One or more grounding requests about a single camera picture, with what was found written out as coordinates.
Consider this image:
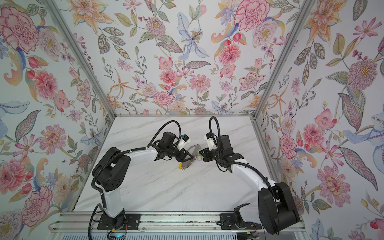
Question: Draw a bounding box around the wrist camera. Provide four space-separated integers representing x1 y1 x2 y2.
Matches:
177 135 191 151
204 133 217 151

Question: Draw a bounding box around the metal keyring disc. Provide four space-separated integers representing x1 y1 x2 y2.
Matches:
179 144 201 170

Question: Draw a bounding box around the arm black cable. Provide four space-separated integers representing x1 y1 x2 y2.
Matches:
208 116 222 140
146 120 182 149

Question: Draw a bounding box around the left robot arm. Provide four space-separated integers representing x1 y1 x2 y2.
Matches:
91 132 194 220

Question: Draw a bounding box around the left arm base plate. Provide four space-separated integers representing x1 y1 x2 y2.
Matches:
97 214 141 231

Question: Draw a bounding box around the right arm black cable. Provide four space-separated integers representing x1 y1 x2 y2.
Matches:
208 116 222 140

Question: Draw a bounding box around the aluminium front rail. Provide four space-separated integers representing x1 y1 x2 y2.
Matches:
48 212 309 240

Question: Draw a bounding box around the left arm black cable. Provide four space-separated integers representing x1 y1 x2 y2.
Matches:
146 120 182 149

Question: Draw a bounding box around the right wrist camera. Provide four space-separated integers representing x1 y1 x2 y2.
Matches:
204 133 217 151

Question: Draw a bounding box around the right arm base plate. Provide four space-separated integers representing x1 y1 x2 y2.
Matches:
216 213 262 231

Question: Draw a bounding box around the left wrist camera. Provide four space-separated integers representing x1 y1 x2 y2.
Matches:
177 135 191 151

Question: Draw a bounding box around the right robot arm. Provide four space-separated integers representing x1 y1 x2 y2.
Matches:
200 134 300 235

